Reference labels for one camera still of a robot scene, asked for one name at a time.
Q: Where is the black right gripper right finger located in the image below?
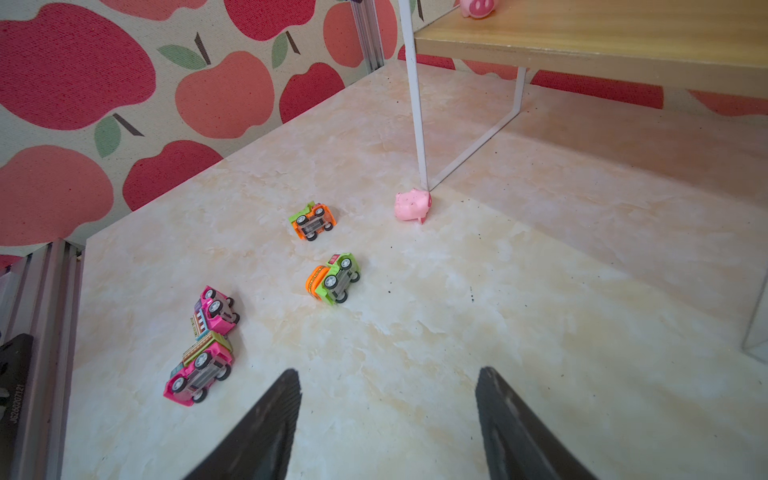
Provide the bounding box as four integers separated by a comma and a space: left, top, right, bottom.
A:
475, 366, 595, 480

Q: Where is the pink toy car upper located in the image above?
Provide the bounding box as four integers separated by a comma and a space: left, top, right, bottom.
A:
191, 286, 240, 338

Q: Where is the pink pig toy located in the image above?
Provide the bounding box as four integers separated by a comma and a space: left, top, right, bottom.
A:
459, 0, 498, 19
394, 189, 432, 224

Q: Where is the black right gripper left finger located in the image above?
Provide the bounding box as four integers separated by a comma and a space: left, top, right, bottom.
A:
186, 369, 302, 480

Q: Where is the left aluminium frame post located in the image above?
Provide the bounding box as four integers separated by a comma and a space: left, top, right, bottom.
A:
349, 0, 385, 73

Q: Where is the pink green toy truck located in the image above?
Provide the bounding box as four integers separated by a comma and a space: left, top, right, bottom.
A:
163, 331, 234, 407

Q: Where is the wooden two-tier shelf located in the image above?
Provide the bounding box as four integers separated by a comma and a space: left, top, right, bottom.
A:
402, 1, 767, 362

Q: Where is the aluminium front rail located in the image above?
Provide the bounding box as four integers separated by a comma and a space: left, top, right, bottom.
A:
1, 240, 83, 479

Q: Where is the green orange toy car left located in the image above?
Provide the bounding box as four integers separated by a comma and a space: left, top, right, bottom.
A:
289, 202, 336, 241

